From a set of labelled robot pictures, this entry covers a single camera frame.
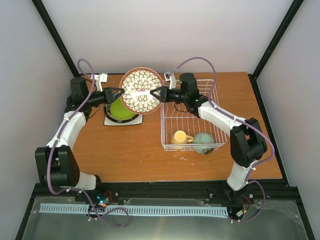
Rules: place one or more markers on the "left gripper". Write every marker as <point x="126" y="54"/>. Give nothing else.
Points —
<point x="109" y="95"/>

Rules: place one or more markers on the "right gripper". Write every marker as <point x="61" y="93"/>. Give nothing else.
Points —
<point x="163" y="96"/>

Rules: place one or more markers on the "lime green plate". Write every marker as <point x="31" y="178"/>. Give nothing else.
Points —
<point x="119" y="111"/>

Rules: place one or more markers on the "floral patterned bowl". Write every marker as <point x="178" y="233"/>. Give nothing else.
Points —
<point x="137" y="84"/>

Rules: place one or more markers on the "white wire dish rack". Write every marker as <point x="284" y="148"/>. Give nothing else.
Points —
<point x="174" y="117"/>

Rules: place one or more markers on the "yellow mug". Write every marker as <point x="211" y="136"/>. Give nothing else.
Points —
<point x="181" y="138"/>

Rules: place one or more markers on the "green celadon bowl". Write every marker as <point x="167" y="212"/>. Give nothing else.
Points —
<point x="203" y="138"/>

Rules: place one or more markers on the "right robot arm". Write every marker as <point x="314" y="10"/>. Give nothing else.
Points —
<point x="247" y="142"/>

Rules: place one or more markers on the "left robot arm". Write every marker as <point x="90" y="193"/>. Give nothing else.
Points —
<point x="56" y="164"/>

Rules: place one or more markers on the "black rimmed plate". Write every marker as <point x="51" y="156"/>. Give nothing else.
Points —
<point x="106" y="107"/>

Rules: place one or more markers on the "teal flower plate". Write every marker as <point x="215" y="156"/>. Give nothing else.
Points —
<point x="118" y="112"/>

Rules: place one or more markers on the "white square plate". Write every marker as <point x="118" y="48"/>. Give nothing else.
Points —
<point x="109" y="120"/>

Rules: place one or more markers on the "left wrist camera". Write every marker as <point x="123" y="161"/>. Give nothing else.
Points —
<point x="99" y="79"/>

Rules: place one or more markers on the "black frame post left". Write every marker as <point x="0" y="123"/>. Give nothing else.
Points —
<point x="44" y="15"/>

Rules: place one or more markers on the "black frame post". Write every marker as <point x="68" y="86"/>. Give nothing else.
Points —
<point x="285" y="23"/>
<point x="44" y="15"/>

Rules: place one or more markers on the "light blue cable duct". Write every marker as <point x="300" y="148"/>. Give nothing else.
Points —
<point x="140" y="210"/>

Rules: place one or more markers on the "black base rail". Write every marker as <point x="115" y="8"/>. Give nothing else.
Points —
<point x="212" y="192"/>

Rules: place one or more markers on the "black frame post right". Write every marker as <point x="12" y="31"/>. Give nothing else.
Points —
<point x="285" y="23"/>

